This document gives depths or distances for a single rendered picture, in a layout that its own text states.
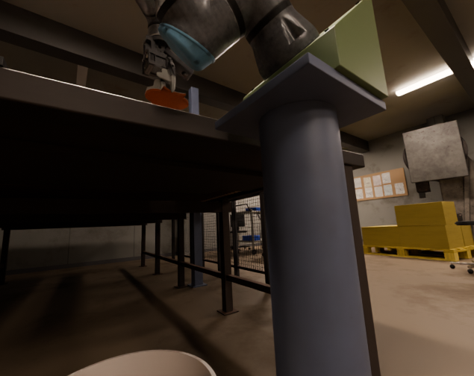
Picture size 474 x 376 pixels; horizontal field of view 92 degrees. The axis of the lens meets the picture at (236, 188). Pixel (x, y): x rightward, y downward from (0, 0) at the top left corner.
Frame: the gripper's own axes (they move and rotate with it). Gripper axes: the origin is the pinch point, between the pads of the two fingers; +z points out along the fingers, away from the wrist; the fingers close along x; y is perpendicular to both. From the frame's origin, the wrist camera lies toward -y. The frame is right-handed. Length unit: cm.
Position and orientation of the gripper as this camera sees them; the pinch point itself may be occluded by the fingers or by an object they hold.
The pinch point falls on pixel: (167, 98)
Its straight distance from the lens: 86.9
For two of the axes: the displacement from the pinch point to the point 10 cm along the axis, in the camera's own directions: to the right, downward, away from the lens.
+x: 6.2, -1.6, -7.7
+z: 0.8, 9.9, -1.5
